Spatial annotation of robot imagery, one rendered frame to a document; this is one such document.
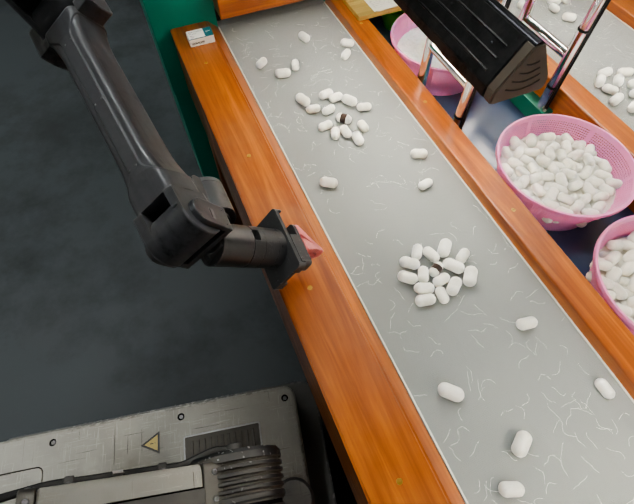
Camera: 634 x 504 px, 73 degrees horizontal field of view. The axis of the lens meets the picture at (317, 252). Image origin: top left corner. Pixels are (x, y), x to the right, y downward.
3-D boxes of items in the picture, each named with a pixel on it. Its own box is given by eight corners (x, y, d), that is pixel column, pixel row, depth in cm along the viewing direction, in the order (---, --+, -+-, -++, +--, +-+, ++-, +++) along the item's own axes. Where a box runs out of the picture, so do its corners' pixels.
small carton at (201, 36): (191, 47, 102) (188, 40, 100) (187, 39, 103) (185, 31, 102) (215, 41, 103) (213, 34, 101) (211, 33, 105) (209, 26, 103)
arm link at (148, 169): (18, 22, 59) (62, -39, 56) (57, 43, 64) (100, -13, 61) (144, 277, 47) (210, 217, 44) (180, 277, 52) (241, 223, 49)
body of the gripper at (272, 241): (283, 208, 63) (242, 201, 57) (310, 265, 58) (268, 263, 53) (259, 235, 66) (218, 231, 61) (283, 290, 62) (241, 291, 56)
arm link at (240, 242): (200, 275, 53) (222, 246, 50) (184, 233, 56) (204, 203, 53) (245, 276, 58) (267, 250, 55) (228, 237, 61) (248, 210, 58)
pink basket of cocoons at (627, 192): (569, 269, 81) (598, 243, 73) (455, 191, 91) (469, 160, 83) (633, 192, 91) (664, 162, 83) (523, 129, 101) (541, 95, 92)
